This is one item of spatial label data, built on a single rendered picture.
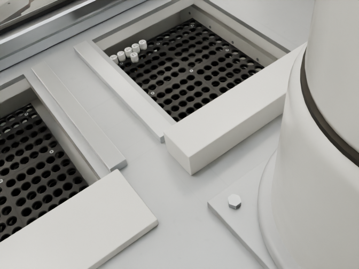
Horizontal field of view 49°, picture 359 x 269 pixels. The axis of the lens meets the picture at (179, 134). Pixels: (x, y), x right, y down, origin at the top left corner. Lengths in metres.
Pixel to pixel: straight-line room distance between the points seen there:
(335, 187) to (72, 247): 0.26
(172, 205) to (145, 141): 0.09
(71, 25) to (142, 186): 0.31
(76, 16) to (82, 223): 0.35
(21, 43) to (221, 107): 0.33
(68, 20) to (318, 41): 0.47
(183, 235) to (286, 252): 0.10
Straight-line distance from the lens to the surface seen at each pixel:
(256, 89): 0.47
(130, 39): 0.78
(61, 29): 0.65
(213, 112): 0.44
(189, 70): 0.62
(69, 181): 0.52
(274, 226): 0.37
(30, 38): 0.63
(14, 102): 0.74
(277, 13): 0.65
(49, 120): 0.70
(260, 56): 0.66
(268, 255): 0.38
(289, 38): 0.60
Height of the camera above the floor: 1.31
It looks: 50 degrees down
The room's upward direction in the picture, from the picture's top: 9 degrees counter-clockwise
